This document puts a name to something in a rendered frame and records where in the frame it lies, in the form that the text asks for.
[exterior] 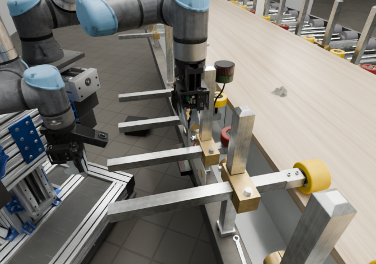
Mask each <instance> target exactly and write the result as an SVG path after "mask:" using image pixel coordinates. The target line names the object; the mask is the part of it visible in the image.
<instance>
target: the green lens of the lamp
mask: <svg viewBox="0 0 376 264"><path fill-rule="evenodd" d="M233 77H234V74H232V75H231V76H219V75H217V74H216V79H215V81H216V82H218V83H231V82H232V81H233Z"/></svg>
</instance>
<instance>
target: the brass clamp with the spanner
mask: <svg viewBox="0 0 376 264"><path fill-rule="evenodd" d="M195 135H196V139H197V142H196V146H198V145H200V147H201V150H202V160H203V163H204V166H205V167H207V166H213V165H217V164H219V158H220V152H219V150H218V148H217V146H216V145H215V142H214V140H213V138H212V137H211V140H206V141H201V139H200V137H199V131H198V132H197V133H196V134H195ZM209 148H214V151H215V153H214V154H210V153H209V152H208V150H209Z"/></svg>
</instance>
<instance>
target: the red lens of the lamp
mask: <svg viewBox="0 0 376 264"><path fill-rule="evenodd" d="M215 63H216V62H215ZM215 63H214V68H215V69H216V74H218V75H221V76H228V75H231V74H233V73H234V68H235V64H234V66H232V67H230V68H221V67H218V66H216V65H215Z"/></svg>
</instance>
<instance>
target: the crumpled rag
mask: <svg viewBox="0 0 376 264"><path fill-rule="evenodd" d="M271 93H272V94H273V95H279V96H280V97H284V96H287V95H288V94H287V90H286V89H285V87H284V86H281V87H276V88H275V90H274V91H271Z"/></svg>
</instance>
